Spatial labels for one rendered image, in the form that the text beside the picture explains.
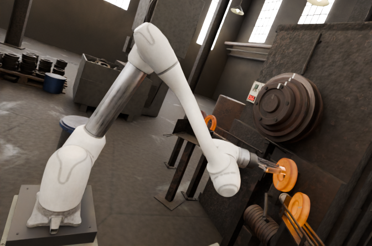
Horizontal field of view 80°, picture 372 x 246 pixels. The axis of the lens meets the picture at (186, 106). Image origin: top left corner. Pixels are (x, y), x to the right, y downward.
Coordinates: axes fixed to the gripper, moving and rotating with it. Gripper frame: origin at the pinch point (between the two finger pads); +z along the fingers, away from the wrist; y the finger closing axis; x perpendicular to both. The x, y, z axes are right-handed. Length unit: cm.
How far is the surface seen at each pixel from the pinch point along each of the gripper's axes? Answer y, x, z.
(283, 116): -30.0, 22.9, 4.6
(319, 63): -49, 62, 24
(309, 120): -23.9, 25.5, 16.5
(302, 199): 8.4, -7.7, 7.3
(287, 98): -32.6, 33.6, 4.0
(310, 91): -30, 42, 14
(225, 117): -323, -35, 51
